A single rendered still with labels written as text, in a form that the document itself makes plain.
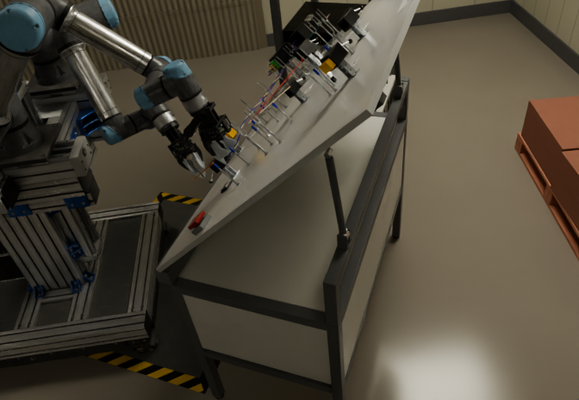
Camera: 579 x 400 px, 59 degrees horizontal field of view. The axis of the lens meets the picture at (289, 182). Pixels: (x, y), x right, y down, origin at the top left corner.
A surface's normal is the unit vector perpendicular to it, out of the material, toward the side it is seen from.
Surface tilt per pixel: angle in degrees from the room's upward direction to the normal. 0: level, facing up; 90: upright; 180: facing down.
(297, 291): 0
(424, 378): 0
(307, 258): 0
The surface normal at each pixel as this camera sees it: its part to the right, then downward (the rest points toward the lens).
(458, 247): -0.10, -0.76
